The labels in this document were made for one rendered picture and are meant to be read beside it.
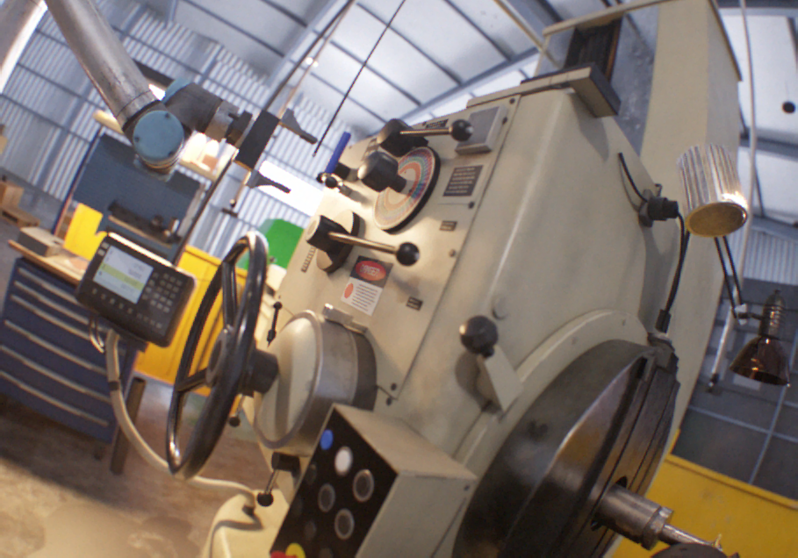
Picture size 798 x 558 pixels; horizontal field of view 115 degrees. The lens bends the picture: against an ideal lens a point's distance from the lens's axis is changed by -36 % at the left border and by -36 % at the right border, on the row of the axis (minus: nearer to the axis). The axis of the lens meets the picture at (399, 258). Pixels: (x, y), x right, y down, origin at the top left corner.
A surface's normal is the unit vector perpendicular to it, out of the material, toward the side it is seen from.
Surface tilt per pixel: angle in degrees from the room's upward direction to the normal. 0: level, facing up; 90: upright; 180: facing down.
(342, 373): 59
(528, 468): 77
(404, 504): 90
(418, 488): 90
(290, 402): 90
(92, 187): 90
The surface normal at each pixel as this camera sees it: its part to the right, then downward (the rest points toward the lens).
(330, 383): 0.63, -0.26
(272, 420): -0.58, -0.03
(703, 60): -0.76, -0.40
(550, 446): -0.57, -0.70
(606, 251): 0.51, 0.11
